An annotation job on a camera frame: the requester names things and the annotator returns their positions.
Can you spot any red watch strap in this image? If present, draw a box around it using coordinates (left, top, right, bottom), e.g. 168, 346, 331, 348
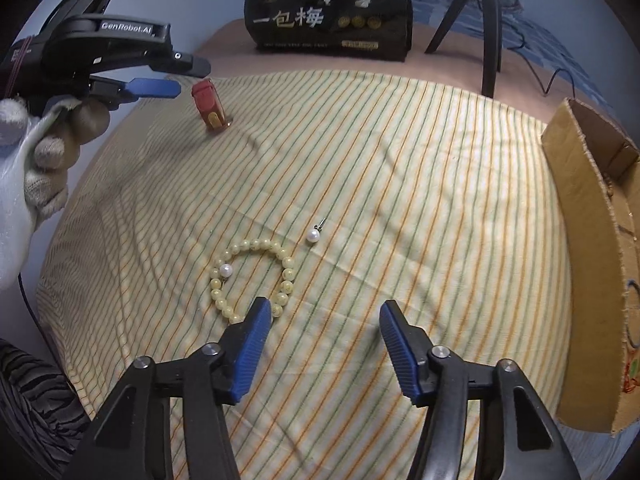
191, 78, 234, 134

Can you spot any cream bead bracelet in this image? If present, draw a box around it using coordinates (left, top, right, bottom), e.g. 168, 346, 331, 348
207, 237, 296, 325

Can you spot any single pearl earring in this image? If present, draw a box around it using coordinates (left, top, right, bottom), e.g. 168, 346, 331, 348
306, 218, 326, 245

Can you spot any white gloved left hand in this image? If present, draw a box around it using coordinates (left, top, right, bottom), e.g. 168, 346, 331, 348
1, 98, 110, 289

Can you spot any striped yellow cloth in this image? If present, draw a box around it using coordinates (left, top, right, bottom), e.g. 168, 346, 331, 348
37, 70, 572, 479

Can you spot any black snack bag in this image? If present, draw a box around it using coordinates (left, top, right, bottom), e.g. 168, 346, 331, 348
244, 0, 413, 62

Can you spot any cardboard box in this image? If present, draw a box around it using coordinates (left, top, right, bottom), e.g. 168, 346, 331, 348
541, 99, 639, 434

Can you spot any black tripod stand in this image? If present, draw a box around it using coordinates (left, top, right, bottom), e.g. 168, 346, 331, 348
424, 0, 507, 100

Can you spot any black power cable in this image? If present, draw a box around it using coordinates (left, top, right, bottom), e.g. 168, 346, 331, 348
499, 0, 601, 106

